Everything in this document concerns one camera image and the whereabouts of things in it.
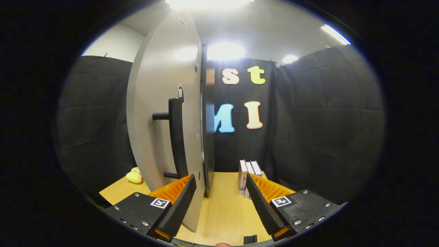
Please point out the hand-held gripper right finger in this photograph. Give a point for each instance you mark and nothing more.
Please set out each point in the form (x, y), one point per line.
(261, 206)

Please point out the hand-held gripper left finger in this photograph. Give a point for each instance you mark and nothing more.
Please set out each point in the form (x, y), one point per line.
(181, 206)

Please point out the beige cabinet door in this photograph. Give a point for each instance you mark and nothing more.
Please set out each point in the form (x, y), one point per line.
(157, 68)

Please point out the pink cover book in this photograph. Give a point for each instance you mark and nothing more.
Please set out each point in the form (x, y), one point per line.
(242, 178)

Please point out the white spine book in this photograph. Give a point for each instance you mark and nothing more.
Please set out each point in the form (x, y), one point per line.
(249, 168)

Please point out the yellow plush toy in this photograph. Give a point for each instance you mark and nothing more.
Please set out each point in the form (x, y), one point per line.
(134, 176)

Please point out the black backdrop cloth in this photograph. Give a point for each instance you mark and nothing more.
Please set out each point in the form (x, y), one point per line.
(325, 120)

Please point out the ceiling light panel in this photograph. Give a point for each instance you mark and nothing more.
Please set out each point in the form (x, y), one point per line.
(226, 51)
(289, 59)
(209, 3)

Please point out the long ceiling strip light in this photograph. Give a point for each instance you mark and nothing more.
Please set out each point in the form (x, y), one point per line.
(335, 34)

